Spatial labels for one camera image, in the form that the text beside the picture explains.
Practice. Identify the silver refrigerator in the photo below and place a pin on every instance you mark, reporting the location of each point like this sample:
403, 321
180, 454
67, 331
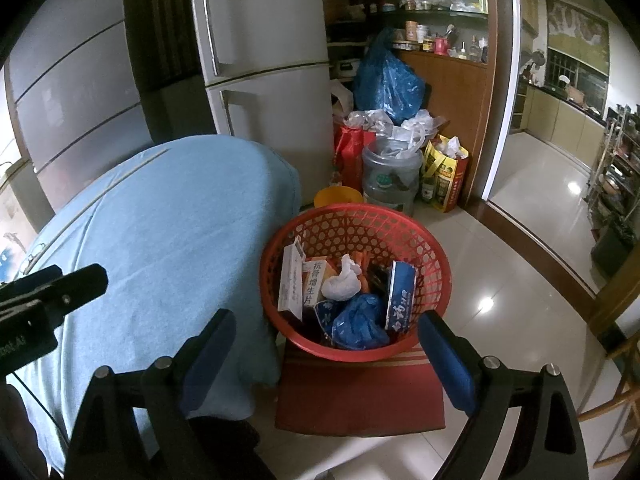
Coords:
270, 20

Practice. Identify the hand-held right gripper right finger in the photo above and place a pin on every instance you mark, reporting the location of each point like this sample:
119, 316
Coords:
447, 365

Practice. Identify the wooden chair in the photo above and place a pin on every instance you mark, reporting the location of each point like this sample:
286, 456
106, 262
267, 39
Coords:
631, 375

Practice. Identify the shelf of jars and boxes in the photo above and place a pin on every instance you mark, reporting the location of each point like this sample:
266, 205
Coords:
425, 35

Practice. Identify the large blue plastic sack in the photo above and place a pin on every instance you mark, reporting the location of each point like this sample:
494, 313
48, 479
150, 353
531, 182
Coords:
385, 85

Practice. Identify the grey multi-door refrigerator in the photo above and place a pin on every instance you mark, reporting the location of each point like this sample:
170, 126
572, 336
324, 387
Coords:
75, 85

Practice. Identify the white bag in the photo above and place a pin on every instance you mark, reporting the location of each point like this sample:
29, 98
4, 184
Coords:
340, 285

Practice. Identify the heap of white plastic bags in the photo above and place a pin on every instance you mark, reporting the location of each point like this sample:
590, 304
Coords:
415, 125

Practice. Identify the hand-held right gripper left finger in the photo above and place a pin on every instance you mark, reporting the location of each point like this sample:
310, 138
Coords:
210, 360

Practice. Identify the yellow shopping bag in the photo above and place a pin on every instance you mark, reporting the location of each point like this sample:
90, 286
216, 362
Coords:
450, 180

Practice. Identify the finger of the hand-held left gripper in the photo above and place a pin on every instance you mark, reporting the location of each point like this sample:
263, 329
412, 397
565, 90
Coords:
80, 287
30, 285

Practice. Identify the wooden cabinet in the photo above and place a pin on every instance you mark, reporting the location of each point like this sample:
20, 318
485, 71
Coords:
460, 95

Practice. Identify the blue plastic bag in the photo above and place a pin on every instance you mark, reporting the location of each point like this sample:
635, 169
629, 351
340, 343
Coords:
360, 325

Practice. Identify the red plastic basket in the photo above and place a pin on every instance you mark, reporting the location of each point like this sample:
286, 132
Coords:
350, 220

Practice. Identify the clear water jug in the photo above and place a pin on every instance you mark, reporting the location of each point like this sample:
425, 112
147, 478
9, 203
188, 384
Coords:
390, 180

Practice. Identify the kitchen counter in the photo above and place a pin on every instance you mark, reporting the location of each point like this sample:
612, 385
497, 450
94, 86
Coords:
555, 110

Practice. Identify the long white box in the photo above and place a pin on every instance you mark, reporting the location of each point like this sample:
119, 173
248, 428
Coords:
290, 285

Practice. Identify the black bin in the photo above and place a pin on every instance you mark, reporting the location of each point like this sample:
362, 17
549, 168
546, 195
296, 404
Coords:
612, 250

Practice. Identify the person's left forearm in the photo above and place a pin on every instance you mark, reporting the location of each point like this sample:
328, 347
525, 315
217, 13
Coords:
20, 435

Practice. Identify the metal rack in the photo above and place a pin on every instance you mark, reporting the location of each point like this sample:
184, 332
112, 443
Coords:
615, 170

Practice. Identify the red chair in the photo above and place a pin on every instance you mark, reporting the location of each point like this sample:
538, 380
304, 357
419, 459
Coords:
360, 395

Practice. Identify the blue box with white lettering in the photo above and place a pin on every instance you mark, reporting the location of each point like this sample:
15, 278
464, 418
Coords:
400, 295

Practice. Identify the kitchen window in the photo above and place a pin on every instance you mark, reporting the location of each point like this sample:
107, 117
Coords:
575, 45

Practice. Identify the blue tablecloth table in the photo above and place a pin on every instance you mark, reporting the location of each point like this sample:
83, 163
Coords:
150, 235

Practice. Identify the orange and white medicine box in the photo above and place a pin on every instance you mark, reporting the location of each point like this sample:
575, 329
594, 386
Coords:
315, 282

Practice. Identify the yellow bucket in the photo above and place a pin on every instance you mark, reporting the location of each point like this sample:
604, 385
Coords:
337, 196

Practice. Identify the red gift bag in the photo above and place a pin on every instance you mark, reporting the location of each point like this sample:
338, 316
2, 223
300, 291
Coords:
352, 155

